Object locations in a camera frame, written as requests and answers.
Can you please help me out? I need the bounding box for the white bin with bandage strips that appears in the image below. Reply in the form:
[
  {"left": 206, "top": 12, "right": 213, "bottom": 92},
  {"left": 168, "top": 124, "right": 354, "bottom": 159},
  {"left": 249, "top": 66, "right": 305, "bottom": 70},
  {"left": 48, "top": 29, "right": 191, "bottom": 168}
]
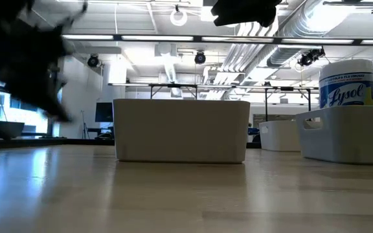
[{"left": 295, "top": 105, "right": 373, "bottom": 165}]

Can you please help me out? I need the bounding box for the overhead light bar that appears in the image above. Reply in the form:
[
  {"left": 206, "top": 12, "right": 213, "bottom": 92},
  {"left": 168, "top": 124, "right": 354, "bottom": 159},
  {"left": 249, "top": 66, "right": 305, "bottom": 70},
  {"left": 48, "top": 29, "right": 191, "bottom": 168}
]
[{"left": 62, "top": 33, "right": 373, "bottom": 45}]

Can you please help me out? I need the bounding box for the black overhead camera with cables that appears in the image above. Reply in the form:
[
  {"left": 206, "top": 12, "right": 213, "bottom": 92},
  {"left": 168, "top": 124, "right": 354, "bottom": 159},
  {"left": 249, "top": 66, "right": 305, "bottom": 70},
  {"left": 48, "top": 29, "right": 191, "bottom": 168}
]
[{"left": 297, "top": 47, "right": 326, "bottom": 67}]

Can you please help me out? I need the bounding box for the black background rig frame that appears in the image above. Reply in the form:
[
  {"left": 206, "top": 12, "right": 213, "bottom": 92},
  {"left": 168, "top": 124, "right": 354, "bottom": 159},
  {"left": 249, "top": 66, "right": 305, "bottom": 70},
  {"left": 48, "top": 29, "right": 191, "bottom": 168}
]
[
  {"left": 147, "top": 83, "right": 200, "bottom": 101},
  {"left": 264, "top": 85, "right": 313, "bottom": 121}
]

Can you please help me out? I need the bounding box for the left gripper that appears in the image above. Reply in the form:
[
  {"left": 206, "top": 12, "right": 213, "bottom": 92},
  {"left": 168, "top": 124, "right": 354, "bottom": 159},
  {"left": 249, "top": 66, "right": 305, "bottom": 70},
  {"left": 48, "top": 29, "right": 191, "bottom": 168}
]
[{"left": 0, "top": 19, "right": 74, "bottom": 124}]

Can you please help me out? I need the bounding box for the white ring lamp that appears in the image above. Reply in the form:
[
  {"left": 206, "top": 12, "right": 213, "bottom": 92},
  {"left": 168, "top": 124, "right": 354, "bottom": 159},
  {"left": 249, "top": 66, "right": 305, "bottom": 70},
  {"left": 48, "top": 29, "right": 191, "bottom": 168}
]
[{"left": 169, "top": 8, "right": 188, "bottom": 27}]

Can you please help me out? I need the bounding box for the black computer monitor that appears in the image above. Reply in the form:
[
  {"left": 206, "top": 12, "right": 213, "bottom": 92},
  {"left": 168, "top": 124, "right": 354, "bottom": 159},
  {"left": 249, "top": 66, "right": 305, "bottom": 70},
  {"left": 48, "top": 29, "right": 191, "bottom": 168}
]
[{"left": 95, "top": 102, "right": 114, "bottom": 137}]

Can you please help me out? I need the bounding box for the white bin with wipe packets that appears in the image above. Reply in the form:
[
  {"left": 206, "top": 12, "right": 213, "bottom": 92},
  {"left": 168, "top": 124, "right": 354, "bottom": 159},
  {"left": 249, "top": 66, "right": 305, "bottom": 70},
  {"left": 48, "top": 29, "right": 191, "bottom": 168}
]
[{"left": 259, "top": 120, "right": 301, "bottom": 152}]

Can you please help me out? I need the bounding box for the large window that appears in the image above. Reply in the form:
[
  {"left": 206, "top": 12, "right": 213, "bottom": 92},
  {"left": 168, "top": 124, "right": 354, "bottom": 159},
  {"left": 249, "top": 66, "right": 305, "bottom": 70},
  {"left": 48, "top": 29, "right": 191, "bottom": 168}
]
[{"left": 0, "top": 76, "right": 61, "bottom": 137}]

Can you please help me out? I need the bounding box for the black round overhead camera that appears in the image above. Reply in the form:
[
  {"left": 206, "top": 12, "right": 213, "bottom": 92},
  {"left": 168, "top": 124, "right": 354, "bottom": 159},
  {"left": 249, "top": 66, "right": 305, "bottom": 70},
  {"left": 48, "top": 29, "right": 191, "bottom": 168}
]
[
  {"left": 194, "top": 50, "right": 207, "bottom": 65},
  {"left": 87, "top": 53, "right": 102, "bottom": 69}
]

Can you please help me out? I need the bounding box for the black aluminium table frame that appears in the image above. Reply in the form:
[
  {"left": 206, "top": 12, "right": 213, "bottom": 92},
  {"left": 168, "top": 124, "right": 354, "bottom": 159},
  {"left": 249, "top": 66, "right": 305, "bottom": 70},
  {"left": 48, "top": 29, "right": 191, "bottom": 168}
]
[{"left": 0, "top": 118, "right": 115, "bottom": 150}]

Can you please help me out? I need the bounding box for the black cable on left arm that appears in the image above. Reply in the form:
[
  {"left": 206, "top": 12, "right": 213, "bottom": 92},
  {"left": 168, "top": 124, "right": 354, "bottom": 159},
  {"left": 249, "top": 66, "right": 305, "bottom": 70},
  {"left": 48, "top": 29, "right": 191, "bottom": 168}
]
[{"left": 56, "top": 1, "right": 89, "bottom": 32}]

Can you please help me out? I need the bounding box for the Lysol wipes canister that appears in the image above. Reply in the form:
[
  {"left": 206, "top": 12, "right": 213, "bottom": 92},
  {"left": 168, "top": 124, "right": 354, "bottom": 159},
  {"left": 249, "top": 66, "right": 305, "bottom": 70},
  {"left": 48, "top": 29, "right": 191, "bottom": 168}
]
[{"left": 318, "top": 58, "right": 373, "bottom": 109}]

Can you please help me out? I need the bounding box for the white bin with ointment packets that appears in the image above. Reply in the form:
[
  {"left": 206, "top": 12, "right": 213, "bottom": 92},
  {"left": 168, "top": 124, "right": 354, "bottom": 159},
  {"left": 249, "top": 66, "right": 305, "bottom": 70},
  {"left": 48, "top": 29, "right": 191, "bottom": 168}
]
[{"left": 113, "top": 98, "right": 251, "bottom": 164}]

